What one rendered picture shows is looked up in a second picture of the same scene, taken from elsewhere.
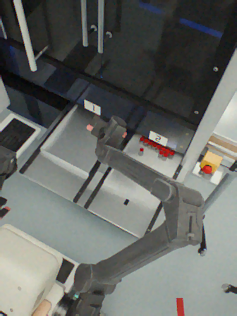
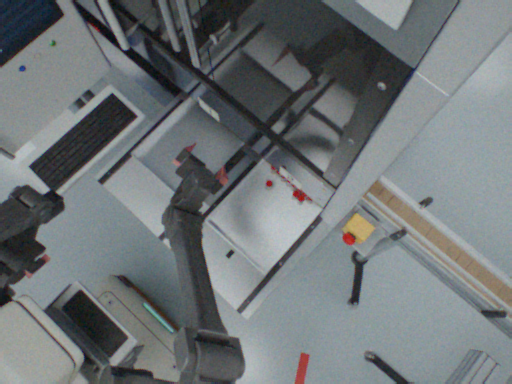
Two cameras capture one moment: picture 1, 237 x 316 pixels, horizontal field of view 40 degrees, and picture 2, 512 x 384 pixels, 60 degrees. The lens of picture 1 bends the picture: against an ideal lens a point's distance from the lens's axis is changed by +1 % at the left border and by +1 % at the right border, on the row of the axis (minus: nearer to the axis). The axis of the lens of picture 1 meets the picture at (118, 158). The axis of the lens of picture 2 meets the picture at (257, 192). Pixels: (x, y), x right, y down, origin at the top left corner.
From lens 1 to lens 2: 0.46 m
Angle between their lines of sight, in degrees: 16
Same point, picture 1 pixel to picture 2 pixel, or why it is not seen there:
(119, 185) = (226, 227)
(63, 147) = (163, 155)
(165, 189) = (183, 353)
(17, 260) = (14, 361)
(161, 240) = not seen: outside the picture
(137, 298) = (252, 340)
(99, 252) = not seen: hidden behind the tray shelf
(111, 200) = (209, 247)
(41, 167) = (128, 179)
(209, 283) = (350, 344)
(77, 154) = not seen: hidden behind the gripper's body
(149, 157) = (280, 194)
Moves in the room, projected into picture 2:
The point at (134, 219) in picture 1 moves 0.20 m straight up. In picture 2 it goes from (234, 280) to (230, 275)
